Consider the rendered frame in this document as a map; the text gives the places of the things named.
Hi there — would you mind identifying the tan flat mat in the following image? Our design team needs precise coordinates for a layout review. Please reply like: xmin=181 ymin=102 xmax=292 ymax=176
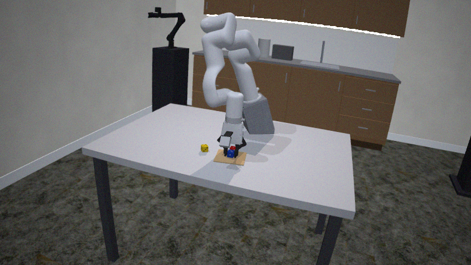
xmin=213 ymin=149 xmax=247 ymax=165

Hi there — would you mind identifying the blue die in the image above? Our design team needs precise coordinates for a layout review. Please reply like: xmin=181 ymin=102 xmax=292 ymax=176
xmin=227 ymin=149 xmax=234 ymax=158

